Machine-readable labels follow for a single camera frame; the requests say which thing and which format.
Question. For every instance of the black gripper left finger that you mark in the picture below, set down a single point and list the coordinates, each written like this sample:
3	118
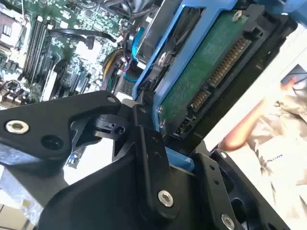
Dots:
48	119

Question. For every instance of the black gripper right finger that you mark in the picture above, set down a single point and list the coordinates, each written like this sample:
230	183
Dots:
211	175

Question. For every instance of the hard disk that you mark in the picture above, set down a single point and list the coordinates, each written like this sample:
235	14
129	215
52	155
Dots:
216	60

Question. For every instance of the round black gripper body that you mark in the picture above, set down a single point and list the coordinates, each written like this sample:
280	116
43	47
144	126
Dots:
108	198

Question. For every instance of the person's hand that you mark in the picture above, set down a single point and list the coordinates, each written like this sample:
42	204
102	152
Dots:
289	83

